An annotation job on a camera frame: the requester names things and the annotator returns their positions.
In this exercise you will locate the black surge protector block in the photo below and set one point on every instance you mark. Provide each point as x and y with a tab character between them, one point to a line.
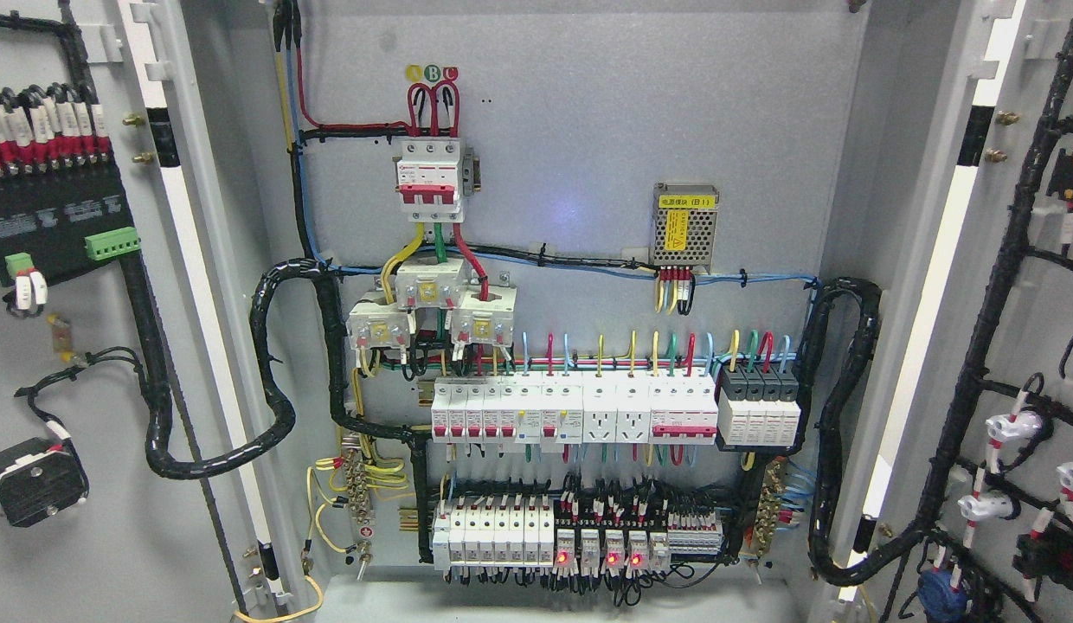
757	410

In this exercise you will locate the red main circuit breaker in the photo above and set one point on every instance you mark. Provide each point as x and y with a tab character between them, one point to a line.
435	176

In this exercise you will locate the white socket breaker row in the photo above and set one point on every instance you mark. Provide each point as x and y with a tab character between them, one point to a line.
580	407

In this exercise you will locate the perforated metal power supply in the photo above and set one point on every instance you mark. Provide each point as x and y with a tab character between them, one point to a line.
684	220

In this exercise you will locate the black digital power meter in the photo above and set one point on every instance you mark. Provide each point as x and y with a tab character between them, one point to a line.
68	221

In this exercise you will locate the relay terminal row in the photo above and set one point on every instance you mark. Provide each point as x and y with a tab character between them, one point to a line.
609	530

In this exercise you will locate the white rotary selector switch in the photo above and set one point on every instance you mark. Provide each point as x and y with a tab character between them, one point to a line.
38	478

